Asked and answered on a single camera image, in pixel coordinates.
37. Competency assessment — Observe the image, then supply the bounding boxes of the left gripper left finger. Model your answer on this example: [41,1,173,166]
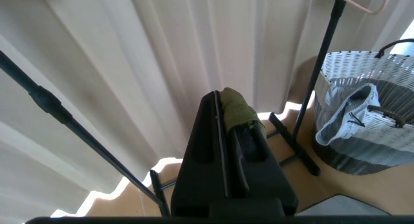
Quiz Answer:
[170,90,229,218]

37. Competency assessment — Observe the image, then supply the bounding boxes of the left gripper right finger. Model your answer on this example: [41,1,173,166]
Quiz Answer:
[225,121,299,218]

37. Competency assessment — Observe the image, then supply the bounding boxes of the green printed shirt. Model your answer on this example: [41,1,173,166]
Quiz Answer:
[219,87,267,137]

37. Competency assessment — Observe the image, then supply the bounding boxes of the pink clothes hanger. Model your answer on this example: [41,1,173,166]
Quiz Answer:
[332,0,391,16]

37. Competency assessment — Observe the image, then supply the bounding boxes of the white laundry basket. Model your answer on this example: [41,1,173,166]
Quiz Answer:
[312,38,414,176]

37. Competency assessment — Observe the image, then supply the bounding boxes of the black clothes rack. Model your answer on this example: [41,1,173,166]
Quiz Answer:
[0,0,353,218]

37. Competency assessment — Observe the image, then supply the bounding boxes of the pale grey shorts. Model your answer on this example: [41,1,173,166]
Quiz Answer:
[315,83,382,146]

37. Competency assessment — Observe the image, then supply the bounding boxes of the beige curtain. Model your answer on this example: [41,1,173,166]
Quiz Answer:
[0,0,414,224]

